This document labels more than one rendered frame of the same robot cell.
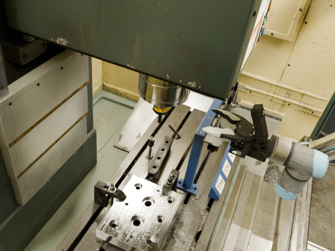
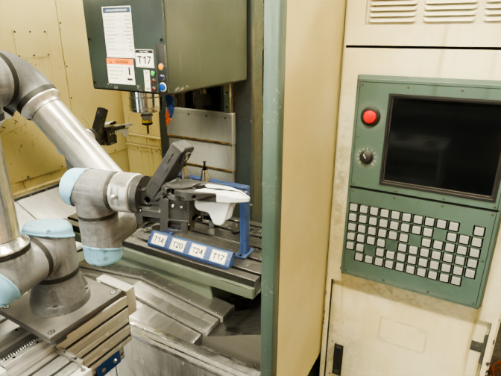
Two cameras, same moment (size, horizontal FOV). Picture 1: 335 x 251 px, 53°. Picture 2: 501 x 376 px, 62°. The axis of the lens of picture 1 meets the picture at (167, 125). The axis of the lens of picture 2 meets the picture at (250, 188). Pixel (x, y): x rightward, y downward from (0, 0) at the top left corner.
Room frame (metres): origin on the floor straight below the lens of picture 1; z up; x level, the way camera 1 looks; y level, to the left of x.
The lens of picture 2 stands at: (1.79, -1.88, 1.84)
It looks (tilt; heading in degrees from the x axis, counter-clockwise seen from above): 20 degrees down; 102
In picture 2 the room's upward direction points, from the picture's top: straight up
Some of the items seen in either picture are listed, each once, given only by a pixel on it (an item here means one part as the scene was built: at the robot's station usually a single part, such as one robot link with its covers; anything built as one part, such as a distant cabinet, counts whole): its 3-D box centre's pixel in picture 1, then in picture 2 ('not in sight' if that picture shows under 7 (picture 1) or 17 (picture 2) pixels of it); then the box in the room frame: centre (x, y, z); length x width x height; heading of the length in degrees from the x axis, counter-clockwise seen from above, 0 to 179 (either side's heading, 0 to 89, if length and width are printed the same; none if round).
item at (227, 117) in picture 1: (224, 120); (124, 130); (0.83, -0.17, 1.42); 0.09 x 0.03 x 0.06; 49
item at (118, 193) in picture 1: (110, 194); not in sight; (0.82, 0.18, 0.97); 0.13 x 0.03 x 0.15; 73
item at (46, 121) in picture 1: (51, 124); (200, 152); (0.98, 0.45, 1.16); 0.48 x 0.05 x 0.51; 163
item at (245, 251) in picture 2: not in sight; (244, 224); (1.41, -0.26, 1.05); 0.10 x 0.05 x 0.30; 73
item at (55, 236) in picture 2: not in sight; (48, 246); (1.09, -1.07, 1.33); 0.13 x 0.12 x 0.14; 85
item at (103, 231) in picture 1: (142, 214); not in sight; (0.76, 0.04, 0.96); 0.29 x 0.23 x 0.05; 163
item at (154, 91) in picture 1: (165, 75); (145, 98); (0.85, 0.03, 1.54); 0.16 x 0.16 x 0.12
